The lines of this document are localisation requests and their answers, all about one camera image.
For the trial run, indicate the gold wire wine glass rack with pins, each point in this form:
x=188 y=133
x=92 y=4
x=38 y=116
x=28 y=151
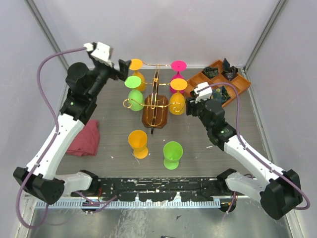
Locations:
x=155 y=110

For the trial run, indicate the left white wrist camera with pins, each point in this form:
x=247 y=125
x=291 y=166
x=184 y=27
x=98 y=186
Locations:
x=100 y=52

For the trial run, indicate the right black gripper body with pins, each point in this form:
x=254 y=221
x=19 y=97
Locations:
x=200 y=108

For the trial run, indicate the green wine glass front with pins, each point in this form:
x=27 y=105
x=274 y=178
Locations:
x=172 y=152

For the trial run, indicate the blue floral folded tie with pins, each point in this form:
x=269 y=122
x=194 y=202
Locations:
x=221 y=95

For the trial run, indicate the wooden compartment tray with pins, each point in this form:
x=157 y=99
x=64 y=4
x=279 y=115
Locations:
x=235 y=87

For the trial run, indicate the dark green folded tie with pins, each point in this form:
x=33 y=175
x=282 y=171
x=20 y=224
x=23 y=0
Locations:
x=210 y=72

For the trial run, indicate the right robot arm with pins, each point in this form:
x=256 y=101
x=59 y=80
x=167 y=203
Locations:
x=276 y=190

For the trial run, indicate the green wine glass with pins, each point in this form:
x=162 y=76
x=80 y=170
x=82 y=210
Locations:
x=172 y=152
x=135 y=98

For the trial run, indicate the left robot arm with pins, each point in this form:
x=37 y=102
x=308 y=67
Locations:
x=39 y=176

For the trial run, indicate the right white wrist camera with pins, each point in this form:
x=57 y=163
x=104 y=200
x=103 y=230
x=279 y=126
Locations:
x=202 y=92

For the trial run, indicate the pink wine glass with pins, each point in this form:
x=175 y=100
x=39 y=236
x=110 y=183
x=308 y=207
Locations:
x=178 y=66

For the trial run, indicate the red cloth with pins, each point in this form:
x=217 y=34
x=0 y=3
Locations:
x=86 y=143

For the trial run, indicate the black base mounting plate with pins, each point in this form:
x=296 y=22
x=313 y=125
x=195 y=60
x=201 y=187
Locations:
x=159 y=189

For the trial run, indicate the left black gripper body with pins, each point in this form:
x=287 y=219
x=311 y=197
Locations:
x=110 y=72

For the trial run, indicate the orange wine glass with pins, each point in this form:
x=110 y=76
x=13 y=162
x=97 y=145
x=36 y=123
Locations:
x=138 y=139
x=135 y=66
x=177 y=105

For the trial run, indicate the black patterned folded tie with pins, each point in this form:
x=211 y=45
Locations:
x=229 y=71

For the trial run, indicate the grey cable duct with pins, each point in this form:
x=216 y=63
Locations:
x=80 y=203

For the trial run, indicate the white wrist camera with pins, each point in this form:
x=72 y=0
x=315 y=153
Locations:
x=202 y=92
x=100 y=52

